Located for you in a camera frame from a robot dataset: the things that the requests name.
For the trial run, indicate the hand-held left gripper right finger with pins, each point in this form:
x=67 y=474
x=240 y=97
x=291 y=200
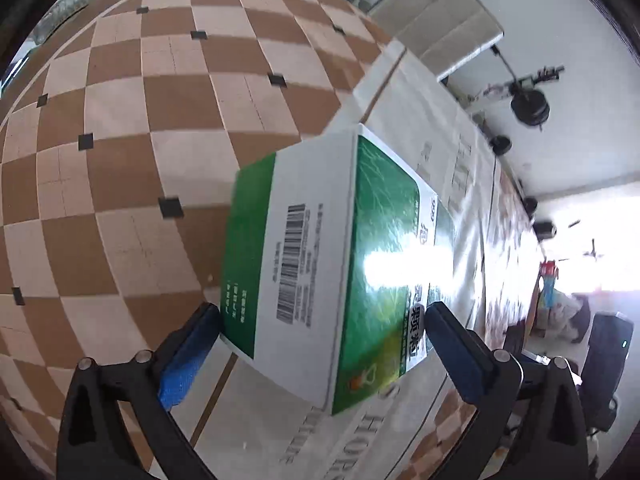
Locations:
x=456 y=355

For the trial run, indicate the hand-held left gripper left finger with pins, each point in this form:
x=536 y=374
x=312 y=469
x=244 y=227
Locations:
x=190 y=355

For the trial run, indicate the green and white box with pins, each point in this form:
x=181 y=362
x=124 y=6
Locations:
x=310 y=260

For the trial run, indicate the red and blue package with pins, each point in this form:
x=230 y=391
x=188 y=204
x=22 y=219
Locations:
x=549 y=280

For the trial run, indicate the black device with green light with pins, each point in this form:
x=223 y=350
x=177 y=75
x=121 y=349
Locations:
x=607 y=360

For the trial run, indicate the checkered printed tablecloth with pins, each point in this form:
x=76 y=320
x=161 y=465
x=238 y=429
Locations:
x=150 y=110

